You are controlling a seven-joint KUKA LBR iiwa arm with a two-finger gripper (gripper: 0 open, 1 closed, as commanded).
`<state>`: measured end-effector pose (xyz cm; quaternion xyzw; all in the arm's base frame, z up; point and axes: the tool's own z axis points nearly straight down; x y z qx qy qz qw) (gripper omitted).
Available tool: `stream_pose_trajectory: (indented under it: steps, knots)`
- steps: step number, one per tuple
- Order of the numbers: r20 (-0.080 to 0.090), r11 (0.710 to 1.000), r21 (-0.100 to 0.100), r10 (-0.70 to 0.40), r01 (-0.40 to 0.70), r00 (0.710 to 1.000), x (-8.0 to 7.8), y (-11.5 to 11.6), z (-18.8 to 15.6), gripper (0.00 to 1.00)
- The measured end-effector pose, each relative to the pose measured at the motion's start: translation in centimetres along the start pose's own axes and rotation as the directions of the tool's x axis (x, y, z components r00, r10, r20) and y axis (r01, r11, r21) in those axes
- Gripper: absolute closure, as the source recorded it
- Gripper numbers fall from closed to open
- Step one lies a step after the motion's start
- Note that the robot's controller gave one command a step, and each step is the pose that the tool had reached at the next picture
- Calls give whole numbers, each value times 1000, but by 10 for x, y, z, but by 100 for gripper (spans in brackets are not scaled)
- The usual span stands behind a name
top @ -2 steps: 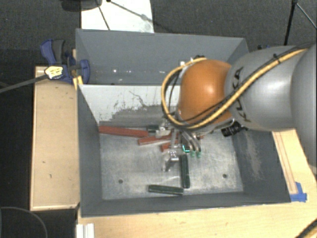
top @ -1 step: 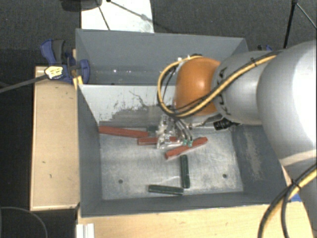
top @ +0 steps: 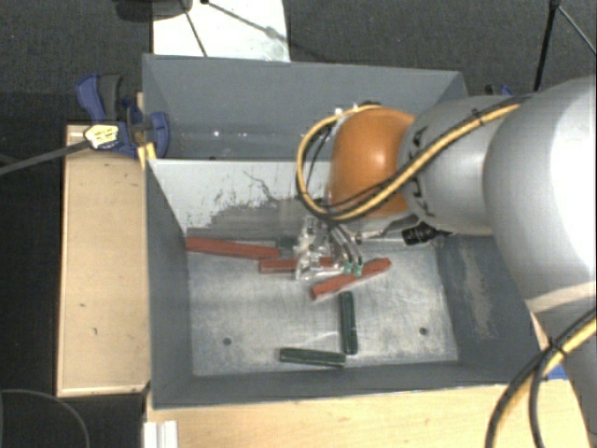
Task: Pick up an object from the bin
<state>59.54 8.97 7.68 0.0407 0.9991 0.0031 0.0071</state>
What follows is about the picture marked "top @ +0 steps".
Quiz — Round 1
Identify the black cylinder on white bracket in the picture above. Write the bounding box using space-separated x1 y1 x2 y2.
362 217 440 246

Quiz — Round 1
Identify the pale wood flat board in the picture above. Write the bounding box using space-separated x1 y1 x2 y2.
55 123 153 399

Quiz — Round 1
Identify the red-brown flat block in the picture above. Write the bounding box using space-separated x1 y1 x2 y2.
185 235 282 261
257 256 335 275
310 257 393 302

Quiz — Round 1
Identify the grey metal bin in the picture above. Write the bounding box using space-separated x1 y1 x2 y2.
141 53 545 410

